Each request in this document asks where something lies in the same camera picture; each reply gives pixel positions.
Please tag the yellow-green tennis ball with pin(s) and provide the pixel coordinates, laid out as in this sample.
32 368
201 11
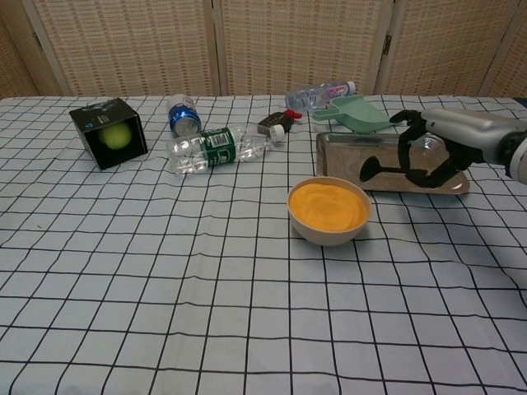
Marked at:
115 136

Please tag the black cardboard box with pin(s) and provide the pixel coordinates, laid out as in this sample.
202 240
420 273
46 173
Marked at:
94 115

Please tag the black spoon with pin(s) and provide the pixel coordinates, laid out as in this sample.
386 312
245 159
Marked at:
368 168

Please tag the white bowl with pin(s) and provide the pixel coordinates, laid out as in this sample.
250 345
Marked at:
325 236

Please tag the small white blue bottle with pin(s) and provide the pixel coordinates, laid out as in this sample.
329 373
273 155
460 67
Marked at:
183 119

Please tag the clear bottle pink label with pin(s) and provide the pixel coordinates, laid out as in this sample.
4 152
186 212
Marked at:
309 96

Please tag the clear bottle green label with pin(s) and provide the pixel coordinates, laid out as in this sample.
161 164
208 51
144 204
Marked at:
214 148

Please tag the green plastic dustpan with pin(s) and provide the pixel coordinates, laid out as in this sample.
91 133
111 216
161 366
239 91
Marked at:
358 115

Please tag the woven folding screen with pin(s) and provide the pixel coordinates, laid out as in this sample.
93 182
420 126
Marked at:
288 45

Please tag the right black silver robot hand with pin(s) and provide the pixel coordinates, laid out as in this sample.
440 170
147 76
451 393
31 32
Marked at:
461 131

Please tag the small black bottle red cap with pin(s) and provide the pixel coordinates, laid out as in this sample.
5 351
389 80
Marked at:
273 120

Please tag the blue checked tablecloth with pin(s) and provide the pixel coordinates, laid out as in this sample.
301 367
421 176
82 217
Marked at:
164 288

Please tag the stainless steel tray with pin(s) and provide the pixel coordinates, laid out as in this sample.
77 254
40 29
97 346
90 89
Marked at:
341 156

